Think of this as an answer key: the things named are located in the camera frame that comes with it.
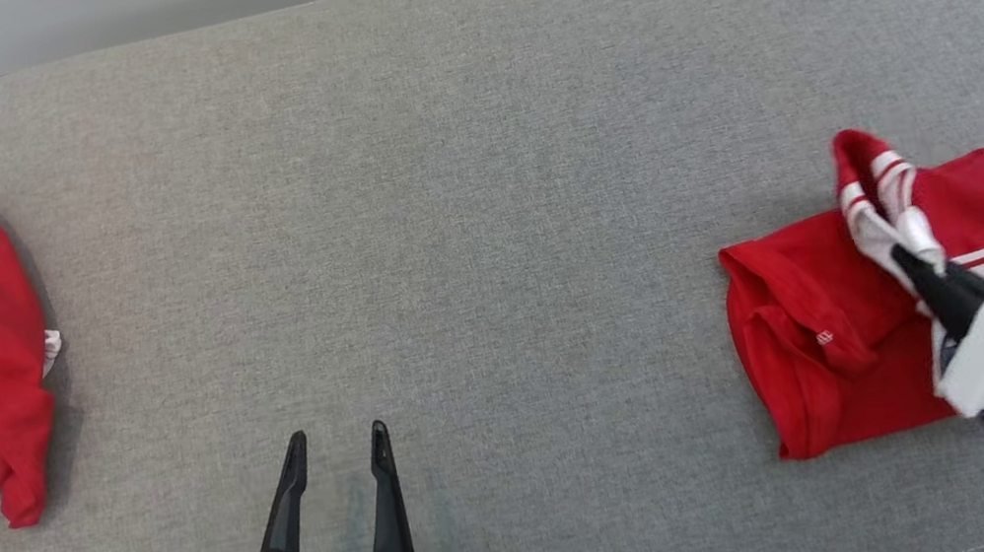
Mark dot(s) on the red white-striped shorts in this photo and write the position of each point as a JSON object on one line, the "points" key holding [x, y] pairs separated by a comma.
{"points": [[803, 284]]}

